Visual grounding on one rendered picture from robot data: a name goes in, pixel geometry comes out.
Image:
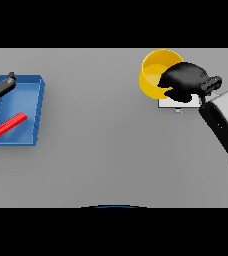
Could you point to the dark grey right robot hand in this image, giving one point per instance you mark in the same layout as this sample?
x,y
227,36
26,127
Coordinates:
x,y
184,81

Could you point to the yellow bowl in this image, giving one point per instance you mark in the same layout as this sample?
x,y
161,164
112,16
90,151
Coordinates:
x,y
152,76

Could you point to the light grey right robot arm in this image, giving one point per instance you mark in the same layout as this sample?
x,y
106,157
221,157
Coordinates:
x,y
226,120

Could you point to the pale square measuring scale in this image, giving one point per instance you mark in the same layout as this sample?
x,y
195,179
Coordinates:
x,y
195,102

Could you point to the red beaker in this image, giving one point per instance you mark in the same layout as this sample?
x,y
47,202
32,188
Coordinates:
x,y
6,126

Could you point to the blue tray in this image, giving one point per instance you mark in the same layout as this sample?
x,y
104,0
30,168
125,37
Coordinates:
x,y
17,106

